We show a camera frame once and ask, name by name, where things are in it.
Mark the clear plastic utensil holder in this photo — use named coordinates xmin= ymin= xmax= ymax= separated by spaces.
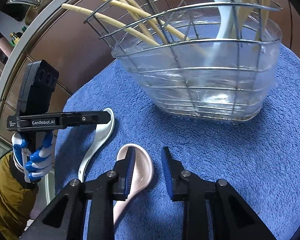
xmin=111 ymin=12 xmax=282 ymax=122

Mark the chopstick in holder far right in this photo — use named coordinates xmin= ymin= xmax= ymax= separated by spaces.
xmin=256 ymin=0 xmax=271 ymax=41

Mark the light blue ceramic spoon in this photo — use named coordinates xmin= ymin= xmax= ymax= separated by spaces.
xmin=208 ymin=0 xmax=241 ymax=66

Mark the chopstick in holder left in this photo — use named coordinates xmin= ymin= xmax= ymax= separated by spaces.
xmin=61 ymin=3 xmax=159 ymax=46

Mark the olive oil bottle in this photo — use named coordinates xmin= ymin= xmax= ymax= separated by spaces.
xmin=10 ymin=26 xmax=27 ymax=46

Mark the bronze wok with handle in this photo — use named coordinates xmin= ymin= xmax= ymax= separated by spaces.
xmin=6 ymin=0 xmax=53 ymax=26

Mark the mustard yellow sleeve forearm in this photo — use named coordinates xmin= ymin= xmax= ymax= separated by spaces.
xmin=0 ymin=153 xmax=39 ymax=239

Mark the knife block with knives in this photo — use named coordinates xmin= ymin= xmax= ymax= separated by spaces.
xmin=0 ymin=32 xmax=13 ymax=64

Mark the bamboo chopstick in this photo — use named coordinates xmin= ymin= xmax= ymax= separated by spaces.
xmin=99 ymin=0 xmax=207 ymax=55

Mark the blue white gloved left hand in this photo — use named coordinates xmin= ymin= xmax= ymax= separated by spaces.
xmin=12 ymin=131 xmax=54 ymax=183

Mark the blue terry towel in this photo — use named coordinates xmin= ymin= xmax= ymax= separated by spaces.
xmin=64 ymin=46 xmax=300 ymax=239

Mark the chopstick in holder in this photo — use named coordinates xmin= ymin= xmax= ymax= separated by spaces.
xmin=231 ymin=0 xmax=260 ymax=37
xmin=61 ymin=3 xmax=159 ymax=46
xmin=256 ymin=0 xmax=271 ymax=41
xmin=110 ymin=0 xmax=167 ymax=44

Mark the pink ceramic spoon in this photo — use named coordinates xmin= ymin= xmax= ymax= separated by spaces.
xmin=113 ymin=144 xmax=154 ymax=226

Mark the white ceramic spoon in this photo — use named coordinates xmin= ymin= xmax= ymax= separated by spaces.
xmin=78 ymin=108 xmax=115 ymax=183

